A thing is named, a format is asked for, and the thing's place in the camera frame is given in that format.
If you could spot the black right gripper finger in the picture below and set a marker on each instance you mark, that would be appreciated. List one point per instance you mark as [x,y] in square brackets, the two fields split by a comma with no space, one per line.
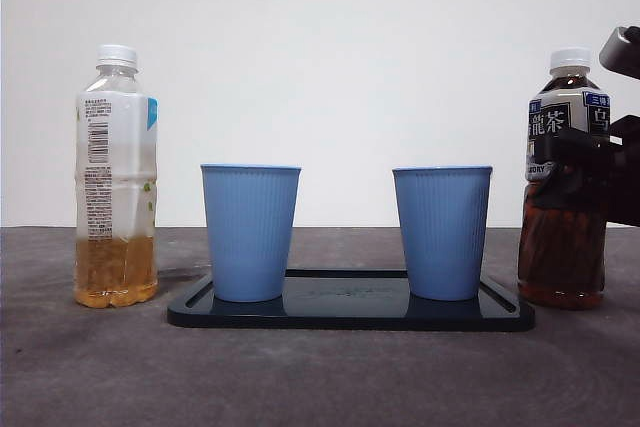
[580,172]

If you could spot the dark oolong tea bottle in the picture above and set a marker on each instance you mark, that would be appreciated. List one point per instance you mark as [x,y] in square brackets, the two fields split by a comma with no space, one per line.
[560,257]

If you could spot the green tea bottle white label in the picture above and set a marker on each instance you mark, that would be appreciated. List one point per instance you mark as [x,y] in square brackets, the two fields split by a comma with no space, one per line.
[115,147]

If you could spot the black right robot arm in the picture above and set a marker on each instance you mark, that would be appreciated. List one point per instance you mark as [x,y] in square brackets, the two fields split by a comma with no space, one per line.
[626,182]

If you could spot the blue ribbed plastic cup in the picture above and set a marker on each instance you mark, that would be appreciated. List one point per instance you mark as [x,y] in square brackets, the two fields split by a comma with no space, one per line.
[442,232]
[250,232]

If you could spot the dark blue flat tray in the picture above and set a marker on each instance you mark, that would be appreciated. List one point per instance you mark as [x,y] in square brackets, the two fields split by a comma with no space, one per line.
[350,313]

